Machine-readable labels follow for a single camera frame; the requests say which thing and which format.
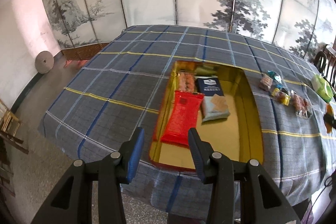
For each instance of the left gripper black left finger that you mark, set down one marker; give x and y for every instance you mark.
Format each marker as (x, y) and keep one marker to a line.
(70, 200)

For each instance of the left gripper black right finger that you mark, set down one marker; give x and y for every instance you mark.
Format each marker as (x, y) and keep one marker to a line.
(261, 201)

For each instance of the clear orange peanut packet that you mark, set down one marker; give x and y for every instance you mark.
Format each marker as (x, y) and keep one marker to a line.
(298, 104)

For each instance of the blue soda crackers packet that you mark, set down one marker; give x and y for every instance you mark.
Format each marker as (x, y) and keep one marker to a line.
(214, 104)

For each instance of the red snack packet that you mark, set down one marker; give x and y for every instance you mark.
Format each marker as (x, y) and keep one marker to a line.
(183, 117)

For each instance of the wooden folding rack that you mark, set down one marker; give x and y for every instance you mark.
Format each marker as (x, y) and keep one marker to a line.
(10, 124)

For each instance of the dark seaweed snack packet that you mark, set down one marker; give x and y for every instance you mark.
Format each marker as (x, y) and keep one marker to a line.
(308, 108)

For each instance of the yellow candy packet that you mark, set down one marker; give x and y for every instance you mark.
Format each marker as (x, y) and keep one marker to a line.
(281, 96)

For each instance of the orange snack packet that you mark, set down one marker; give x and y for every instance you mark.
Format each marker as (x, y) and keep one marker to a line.
(329, 119)

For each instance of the red gold toffee tin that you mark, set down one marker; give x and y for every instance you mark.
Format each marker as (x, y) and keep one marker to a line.
(239, 137)

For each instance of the blue candy packet near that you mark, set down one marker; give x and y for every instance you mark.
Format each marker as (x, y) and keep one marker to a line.
(282, 88)

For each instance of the blue candy packet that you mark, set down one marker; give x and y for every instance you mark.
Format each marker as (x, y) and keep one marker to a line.
(282, 88)
(275, 76)

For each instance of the pink clear snack packet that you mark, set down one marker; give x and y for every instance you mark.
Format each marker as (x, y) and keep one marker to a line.
(265, 82)

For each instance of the grey plaid tablecloth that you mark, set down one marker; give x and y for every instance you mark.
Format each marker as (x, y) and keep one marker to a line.
(122, 87)

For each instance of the blue candy packet far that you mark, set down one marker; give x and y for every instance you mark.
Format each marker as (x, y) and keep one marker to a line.
(275, 76)

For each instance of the green tissue pack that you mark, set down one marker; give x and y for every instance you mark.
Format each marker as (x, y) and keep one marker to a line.
(322, 88)

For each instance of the clear peanut packet in tin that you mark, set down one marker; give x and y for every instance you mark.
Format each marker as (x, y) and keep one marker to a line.
(186, 82)

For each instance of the round grey stone disc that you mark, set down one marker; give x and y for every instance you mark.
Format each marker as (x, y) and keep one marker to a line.
(44, 62)

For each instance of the dark wooden chair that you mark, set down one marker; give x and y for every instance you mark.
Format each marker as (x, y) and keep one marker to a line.
(325, 63)

